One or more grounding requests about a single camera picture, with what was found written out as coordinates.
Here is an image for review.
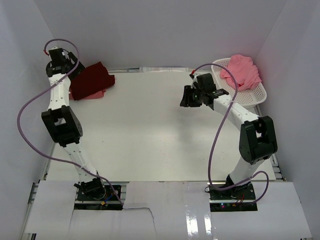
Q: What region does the dark red t-shirt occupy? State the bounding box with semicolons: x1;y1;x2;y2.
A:
69;61;116;101

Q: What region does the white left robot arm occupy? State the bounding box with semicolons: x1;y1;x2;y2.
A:
41;47;106;200

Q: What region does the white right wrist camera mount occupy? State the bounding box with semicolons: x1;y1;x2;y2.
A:
189;71;201;89

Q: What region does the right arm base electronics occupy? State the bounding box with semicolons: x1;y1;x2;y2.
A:
204;183;258;213

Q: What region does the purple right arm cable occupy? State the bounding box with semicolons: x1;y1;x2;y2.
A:
189;62;270;207

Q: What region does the crumpled pink t-shirt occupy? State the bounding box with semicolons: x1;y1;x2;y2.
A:
226;54;262;91

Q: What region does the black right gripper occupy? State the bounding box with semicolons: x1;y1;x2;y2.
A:
179;85;205;108

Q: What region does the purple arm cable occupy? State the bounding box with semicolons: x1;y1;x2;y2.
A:
189;62;270;207
16;38;124;204

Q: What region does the folded salmon t-shirt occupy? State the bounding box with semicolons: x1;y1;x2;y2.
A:
68;89;106;101

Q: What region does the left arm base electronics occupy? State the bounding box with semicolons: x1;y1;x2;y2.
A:
74;179;126;211

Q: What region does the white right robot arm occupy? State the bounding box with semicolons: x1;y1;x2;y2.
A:
180;73;278;200

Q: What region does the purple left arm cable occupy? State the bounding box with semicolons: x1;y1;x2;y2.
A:
16;38;124;204

